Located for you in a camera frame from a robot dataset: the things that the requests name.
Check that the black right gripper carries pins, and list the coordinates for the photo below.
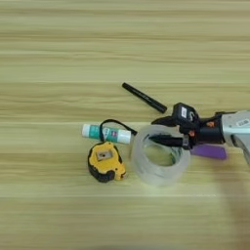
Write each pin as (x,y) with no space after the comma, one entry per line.
(208,132)

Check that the black marker pen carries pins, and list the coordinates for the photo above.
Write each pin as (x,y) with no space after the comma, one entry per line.
(145,97)

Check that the clear packing tape roll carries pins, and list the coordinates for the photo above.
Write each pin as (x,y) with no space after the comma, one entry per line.
(156,175)

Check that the yellow black tape measure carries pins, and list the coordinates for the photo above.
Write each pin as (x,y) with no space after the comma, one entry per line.
(105,164)

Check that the white and green glue stick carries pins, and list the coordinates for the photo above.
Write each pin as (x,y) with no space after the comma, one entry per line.
(92,131)

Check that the black box with white label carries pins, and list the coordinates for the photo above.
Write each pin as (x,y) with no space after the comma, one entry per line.
(184,114)

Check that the purple eraser block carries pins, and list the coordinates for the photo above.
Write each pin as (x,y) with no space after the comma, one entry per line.
(210,152)

